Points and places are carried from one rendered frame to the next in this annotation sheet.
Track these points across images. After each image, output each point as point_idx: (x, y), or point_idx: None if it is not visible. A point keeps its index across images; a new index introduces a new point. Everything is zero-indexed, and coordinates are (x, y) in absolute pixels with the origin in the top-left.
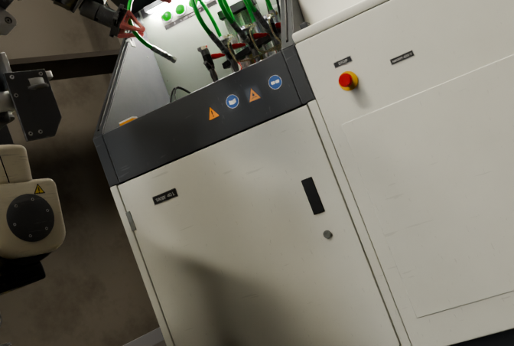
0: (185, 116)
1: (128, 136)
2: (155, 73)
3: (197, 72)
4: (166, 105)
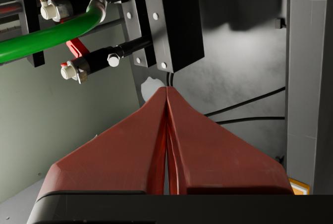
0: None
1: (323, 186)
2: (36, 196)
3: (28, 123)
4: (319, 108)
